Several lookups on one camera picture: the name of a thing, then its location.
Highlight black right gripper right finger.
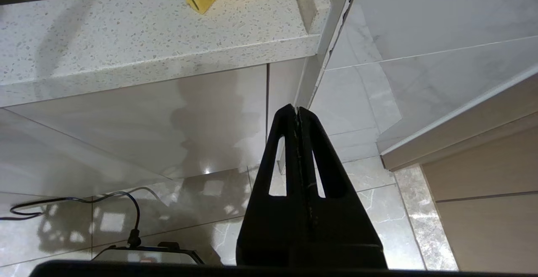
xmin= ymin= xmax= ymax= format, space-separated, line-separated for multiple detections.
xmin=299 ymin=107 xmax=387 ymax=268

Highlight glossy white base cabinet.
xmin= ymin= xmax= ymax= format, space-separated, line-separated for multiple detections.
xmin=0 ymin=56 xmax=322 ymax=198

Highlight wood tone cabinet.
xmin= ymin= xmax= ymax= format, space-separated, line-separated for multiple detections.
xmin=380 ymin=73 xmax=538 ymax=275

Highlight black floor power cable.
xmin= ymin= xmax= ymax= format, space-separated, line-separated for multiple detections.
xmin=0 ymin=191 xmax=142 ymax=248

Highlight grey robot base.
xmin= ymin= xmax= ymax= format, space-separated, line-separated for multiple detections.
xmin=92 ymin=242 xmax=205 ymax=266

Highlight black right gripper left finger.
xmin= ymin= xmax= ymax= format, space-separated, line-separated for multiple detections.
xmin=237 ymin=104 xmax=309 ymax=267

